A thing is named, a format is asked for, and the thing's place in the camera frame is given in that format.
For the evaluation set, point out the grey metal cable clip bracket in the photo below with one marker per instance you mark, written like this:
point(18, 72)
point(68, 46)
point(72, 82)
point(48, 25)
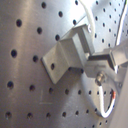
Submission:
point(72, 51)

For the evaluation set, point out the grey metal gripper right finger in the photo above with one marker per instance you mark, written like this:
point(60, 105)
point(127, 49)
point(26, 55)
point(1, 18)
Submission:
point(120, 54)

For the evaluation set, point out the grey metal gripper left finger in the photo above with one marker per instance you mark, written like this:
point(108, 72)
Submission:
point(101, 62)

